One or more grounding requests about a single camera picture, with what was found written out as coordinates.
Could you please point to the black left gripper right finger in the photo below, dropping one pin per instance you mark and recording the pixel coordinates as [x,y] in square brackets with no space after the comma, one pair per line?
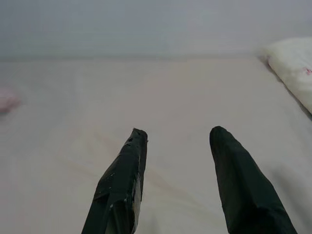
[239,180]

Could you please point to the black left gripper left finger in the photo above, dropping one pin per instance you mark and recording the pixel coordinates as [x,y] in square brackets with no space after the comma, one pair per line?
[119,175]

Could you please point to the cream cartoon print quilt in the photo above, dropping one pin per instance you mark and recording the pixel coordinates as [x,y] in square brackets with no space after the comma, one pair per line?
[292,63]

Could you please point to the pink patterned pillow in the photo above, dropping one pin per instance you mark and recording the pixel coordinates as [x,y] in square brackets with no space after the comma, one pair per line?
[7,100]

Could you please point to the cream sheeted mattress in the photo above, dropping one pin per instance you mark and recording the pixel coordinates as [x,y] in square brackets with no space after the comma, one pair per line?
[170,97]

